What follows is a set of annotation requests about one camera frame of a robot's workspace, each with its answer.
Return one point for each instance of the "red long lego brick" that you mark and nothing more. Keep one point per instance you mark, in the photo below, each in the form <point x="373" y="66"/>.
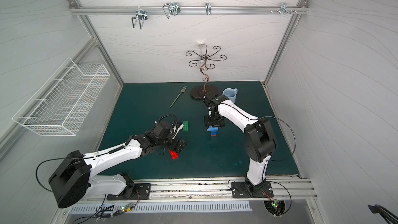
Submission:
<point x="174" y="155"/>

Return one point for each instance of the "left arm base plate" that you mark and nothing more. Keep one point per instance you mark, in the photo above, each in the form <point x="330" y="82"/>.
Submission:
<point x="143" y="191"/>

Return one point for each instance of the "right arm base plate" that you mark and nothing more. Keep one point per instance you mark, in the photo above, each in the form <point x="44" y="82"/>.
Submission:
<point x="239" y="190"/>

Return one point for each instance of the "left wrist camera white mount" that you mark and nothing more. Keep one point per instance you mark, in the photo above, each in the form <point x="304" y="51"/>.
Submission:
<point x="177" y="129"/>

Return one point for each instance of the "silver metal fork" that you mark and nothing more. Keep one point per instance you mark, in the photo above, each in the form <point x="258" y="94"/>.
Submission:
<point x="177" y="97"/>

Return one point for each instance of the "metal double hook left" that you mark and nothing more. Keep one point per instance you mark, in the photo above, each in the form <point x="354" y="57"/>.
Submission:
<point x="139" y="19"/>

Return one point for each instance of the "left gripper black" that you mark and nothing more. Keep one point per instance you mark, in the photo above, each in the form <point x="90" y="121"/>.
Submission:
<point x="174" y="144"/>

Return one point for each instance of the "green long lego brick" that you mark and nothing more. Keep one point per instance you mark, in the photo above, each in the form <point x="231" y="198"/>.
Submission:
<point x="185" y="126"/>

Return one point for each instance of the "white vent strip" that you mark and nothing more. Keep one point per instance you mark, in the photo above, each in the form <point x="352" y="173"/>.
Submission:
<point x="167" y="207"/>

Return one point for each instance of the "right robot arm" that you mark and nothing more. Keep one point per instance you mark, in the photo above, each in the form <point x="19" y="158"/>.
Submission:
<point x="260" y="139"/>

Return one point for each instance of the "black stand corner object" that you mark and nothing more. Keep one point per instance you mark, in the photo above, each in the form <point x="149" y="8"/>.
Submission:
<point x="387" y="215"/>

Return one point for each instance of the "light blue long lego brick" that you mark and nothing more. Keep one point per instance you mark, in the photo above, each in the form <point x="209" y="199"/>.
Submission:
<point x="212" y="129"/>

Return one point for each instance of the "metal hook right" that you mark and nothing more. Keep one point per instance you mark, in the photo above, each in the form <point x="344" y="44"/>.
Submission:
<point x="283" y="10"/>

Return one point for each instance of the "white wire basket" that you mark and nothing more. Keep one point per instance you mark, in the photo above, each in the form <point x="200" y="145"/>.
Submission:
<point x="60" y="106"/>

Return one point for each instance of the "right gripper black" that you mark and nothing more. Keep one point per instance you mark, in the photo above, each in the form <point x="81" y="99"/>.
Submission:
<point x="214" y="123"/>

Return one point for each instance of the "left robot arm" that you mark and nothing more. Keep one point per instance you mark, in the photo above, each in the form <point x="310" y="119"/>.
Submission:
<point x="78" y="175"/>

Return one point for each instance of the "aluminium top rail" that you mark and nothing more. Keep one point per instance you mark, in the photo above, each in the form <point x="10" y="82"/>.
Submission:
<point x="185" y="10"/>

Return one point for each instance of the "metal double hook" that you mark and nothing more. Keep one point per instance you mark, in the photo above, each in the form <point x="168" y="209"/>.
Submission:
<point x="139" y="19"/>
<point x="171" y="9"/>

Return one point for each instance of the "brown metal mug tree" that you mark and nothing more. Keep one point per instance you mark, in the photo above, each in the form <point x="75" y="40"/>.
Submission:
<point x="210" y="91"/>

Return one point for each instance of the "small metal hook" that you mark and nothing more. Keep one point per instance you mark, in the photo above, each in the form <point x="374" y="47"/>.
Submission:
<point x="208" y="8"/>

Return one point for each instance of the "light blue mug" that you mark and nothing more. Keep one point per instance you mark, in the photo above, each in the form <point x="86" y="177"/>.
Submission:
<point x="231" y="94"/>

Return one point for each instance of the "metal double hook middle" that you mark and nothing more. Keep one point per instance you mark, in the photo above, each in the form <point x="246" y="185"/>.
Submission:
<point x="171" y="9"/>

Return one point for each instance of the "green table mat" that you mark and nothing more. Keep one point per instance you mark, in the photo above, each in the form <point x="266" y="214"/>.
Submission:
<point x="139" y="106"/>

